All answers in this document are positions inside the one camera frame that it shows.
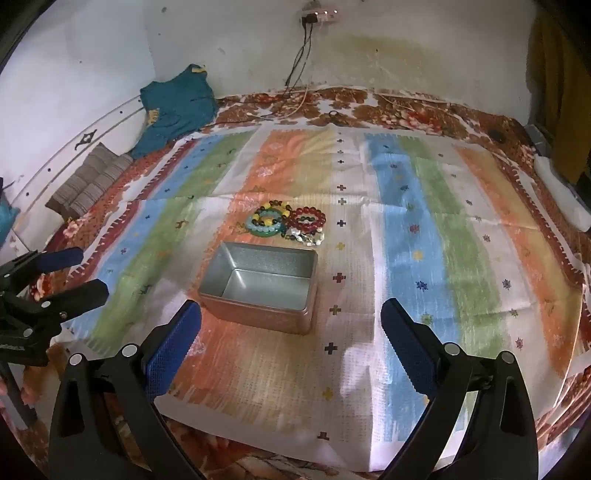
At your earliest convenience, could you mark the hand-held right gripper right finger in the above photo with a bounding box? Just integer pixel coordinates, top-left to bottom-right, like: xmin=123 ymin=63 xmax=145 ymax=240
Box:
xmin=379 ymin=298 xmax=540 ymax=480

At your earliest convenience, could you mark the striped colourful mat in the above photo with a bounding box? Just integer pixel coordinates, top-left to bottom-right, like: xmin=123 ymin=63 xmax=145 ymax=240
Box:
xmin=65 ymin=124 xmax=587 ymax=472

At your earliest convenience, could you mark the multicoloured bead bracelet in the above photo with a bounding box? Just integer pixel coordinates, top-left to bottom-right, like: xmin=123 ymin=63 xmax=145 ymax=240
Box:
xmin=253 ymin=199 xmax=293 ymax=223

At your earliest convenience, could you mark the yellow hanging cloth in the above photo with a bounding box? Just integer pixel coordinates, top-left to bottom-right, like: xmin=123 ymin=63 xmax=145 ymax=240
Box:
xmin=529 ymin=14 xmax=591 ymax=185

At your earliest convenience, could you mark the white cable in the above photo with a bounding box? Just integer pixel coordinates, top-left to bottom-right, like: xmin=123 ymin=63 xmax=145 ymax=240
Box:
xmin=247 ymin=88 xmax=310 ymax=118
xmin=374 ymin=91 xmax=455 ymax=110

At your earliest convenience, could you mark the teal garment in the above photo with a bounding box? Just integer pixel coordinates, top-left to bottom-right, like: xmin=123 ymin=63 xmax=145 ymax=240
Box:
xmin=131 ymin=65 xmax=219 ymax=158

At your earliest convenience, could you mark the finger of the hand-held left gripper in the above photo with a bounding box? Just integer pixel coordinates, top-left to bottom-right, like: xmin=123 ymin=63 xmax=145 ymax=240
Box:
xmin=0 ymin=278 xmax=110 ymax=339
xmin=0 ymin=248 xmax=85 ymax=291

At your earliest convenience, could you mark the wall socket with charger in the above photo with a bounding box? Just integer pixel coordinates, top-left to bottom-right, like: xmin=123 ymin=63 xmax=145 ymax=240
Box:
xmin=300 ymin=2 xmax=338 ymax=25

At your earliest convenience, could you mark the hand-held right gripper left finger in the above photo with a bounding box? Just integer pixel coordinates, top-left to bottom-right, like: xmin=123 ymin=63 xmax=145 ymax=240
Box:
xmin=50 ymin=299 xmax=204 ymax=480

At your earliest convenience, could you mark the black cable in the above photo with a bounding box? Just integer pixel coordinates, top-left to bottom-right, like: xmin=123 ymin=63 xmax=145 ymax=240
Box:
xmin=284 ymin=18 xmax=315 ymax=95

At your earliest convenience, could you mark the brown striped cushion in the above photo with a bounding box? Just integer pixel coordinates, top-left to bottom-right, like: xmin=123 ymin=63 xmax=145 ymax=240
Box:
xmin=45 ymin=143 xmax=134 ymax=220

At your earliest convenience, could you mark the teal cloth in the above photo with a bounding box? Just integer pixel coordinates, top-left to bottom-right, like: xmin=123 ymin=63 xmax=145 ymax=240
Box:
xmin=0 ymin=194 xmax=21 ymax=247

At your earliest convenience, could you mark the silver metal tin box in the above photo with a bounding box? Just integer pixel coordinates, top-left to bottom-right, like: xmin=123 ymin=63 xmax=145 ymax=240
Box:
xmin=198 ymin=241 xmax=319 ymax=335

